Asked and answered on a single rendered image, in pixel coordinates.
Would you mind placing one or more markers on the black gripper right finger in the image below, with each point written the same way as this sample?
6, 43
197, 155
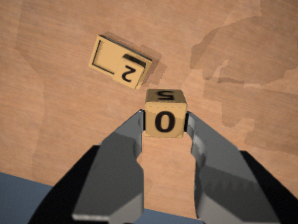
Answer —
233, 187

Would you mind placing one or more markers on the tan cube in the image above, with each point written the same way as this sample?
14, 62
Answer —
129, 71
165, 113

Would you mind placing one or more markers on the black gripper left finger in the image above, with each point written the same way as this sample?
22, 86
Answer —
105, 186

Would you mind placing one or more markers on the tan shallow rectangular tray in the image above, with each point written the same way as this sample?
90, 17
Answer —
106, 55

